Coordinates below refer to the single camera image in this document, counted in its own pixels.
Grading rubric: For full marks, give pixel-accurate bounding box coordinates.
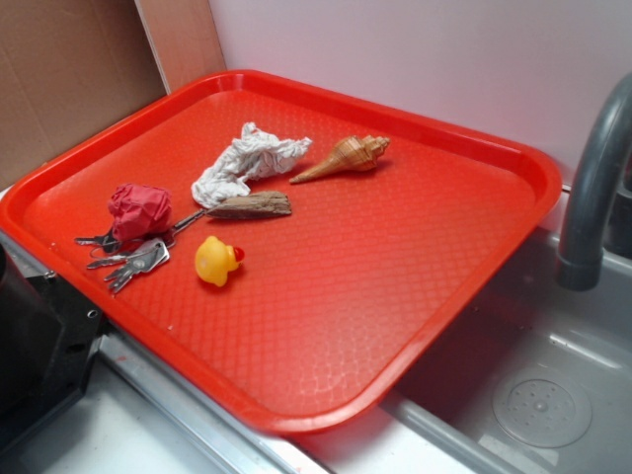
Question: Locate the white paper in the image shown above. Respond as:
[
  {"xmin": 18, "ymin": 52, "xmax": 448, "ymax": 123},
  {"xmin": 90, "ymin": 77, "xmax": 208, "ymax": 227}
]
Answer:
[{"xmin": 191, "ymin": 122, "xmax": 312, "ymax": 209}]

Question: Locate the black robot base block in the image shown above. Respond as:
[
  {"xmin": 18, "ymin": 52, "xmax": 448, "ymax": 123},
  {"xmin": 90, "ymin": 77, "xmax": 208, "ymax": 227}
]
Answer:
[{"xmin": 1, "ymin": 249, "xmax": 103, "ymax": 452}]

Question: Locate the crumpled red paper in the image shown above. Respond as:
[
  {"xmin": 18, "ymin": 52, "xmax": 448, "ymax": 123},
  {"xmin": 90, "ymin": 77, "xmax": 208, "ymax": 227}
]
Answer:
[{"xmin": 108, "ymin": 184, "xmax": 173, "ymax": 242}]

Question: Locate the brown driftwood piece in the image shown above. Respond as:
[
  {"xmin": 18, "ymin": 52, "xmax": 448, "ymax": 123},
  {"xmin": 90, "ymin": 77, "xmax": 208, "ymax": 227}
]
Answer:
[{"xmin": 206, "ymin": 191, "xmax": 292, "ymax": 220}]

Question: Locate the red plastic tray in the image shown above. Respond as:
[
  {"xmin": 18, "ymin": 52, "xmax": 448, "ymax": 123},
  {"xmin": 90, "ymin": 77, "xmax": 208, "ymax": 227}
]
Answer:
[{"xmin": 1, "ymin": 71, "xmax": 562, "ymax": 435}]

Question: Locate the brown spiral seashell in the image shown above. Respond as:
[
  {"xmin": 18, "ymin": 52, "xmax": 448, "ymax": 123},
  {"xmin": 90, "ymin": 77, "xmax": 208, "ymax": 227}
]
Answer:
[{"xmin": 289, "ymin": 135, "xmax": 391, "ymax": 185}]

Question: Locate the yellow rubber duck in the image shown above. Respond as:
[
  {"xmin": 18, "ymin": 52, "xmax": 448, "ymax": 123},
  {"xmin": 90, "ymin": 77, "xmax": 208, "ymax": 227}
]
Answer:
[{"xmin": 195, "ymin": 236, "xmax": 245, "ymax": 287}]

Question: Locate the silver key bunch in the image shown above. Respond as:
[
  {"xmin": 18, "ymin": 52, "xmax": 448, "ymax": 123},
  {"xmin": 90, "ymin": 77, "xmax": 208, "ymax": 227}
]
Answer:
[{"xmin": 74, "ymin": 208, "xmax": 207, "ymax": 294}]

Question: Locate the grey sink faucet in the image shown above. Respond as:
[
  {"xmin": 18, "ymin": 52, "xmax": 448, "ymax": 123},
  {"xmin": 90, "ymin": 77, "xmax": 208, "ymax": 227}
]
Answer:
[{"xmin": 555, "ymin": 75, "xmax": 631, "ymax": 291}]

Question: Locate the grey plastic sink basin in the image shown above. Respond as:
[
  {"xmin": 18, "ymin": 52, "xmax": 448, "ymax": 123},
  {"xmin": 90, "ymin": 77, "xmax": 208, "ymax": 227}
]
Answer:
[{"xmin": 299, "ymin": 231, "xmax": 631, "ymax": 473}]

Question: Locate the brown cardboard panel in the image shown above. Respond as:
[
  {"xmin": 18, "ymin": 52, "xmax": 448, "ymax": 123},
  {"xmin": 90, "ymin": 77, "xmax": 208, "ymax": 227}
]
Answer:
[{"xmin": 1, "ymin": 1, "xmax": 165, "ymax": 188}]

